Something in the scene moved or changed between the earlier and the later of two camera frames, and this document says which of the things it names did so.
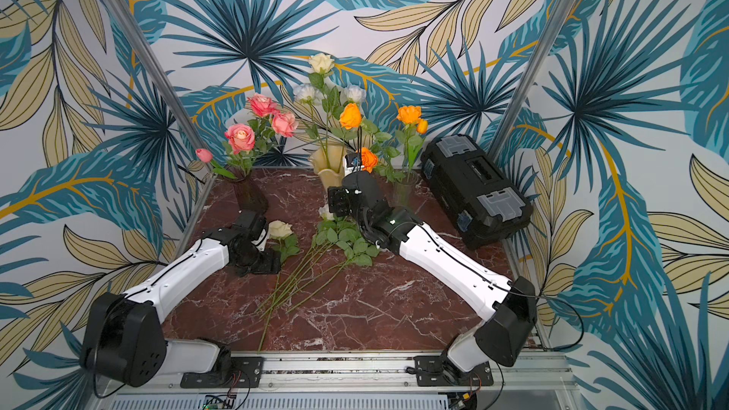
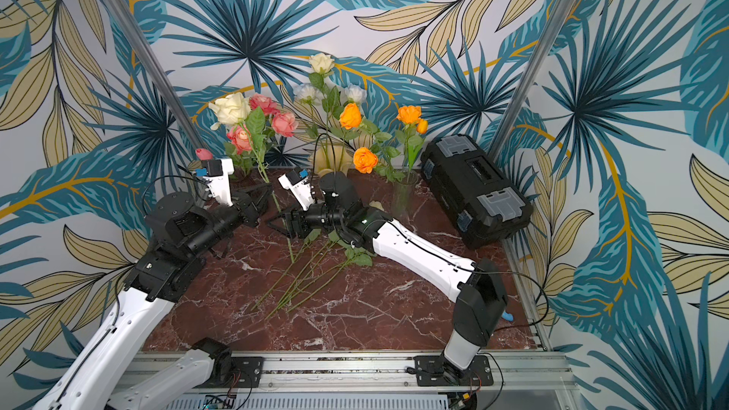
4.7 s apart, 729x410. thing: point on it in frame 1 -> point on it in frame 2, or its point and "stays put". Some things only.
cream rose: (286, 247) -> (233, 109)
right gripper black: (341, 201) -> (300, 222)
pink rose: (285, 123) stays put
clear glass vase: (403, 190) stays put
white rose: (354, 94) stays put
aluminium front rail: (349, 384) stays put
